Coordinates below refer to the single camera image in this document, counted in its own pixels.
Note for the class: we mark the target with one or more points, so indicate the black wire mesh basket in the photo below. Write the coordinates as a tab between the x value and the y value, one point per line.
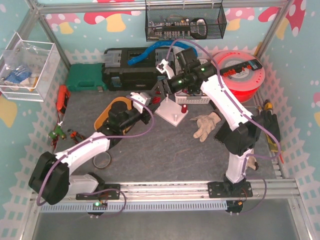
189	21

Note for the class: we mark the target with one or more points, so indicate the black power strip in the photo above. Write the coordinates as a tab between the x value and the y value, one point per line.
253	65

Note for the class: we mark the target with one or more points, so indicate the orange handled pliers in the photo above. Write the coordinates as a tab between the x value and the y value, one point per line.
75	136

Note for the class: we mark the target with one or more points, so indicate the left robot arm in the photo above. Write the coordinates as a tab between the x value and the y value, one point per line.
52	178

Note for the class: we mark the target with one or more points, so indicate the black tool box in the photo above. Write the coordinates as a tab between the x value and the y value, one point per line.
118	75

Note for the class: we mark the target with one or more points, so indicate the white plastic basket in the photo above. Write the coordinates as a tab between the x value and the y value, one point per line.
185	98

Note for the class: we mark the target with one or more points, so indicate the red large spring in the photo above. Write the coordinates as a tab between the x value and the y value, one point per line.
184	109

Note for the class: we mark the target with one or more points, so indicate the green tool case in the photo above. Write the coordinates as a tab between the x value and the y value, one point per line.
85	77

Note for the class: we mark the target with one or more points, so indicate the white peg base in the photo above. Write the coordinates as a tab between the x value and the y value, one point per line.
170	111

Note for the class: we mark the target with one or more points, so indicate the orange black meter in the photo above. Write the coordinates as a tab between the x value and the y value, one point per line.
62	99

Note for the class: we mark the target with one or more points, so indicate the brown tape roll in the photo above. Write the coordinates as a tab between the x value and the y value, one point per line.
102	160

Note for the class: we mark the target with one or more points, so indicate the blue white glove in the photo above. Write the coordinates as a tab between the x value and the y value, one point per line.
19	76

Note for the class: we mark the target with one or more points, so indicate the orange plastic tray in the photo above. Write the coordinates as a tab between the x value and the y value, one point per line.
105	114

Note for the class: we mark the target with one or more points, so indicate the beige work glove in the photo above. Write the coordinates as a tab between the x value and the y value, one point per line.
206	124

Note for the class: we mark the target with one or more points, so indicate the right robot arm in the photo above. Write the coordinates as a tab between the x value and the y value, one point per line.
241	129

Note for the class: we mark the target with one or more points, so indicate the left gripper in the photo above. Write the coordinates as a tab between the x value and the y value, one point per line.
146	116

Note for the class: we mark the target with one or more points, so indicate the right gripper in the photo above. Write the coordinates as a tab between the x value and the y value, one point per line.
164	87

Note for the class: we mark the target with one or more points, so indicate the clear acrylic box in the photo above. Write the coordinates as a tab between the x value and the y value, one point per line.
42	58

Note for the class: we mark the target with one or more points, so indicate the red filament spool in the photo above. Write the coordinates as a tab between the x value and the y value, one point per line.
245	84

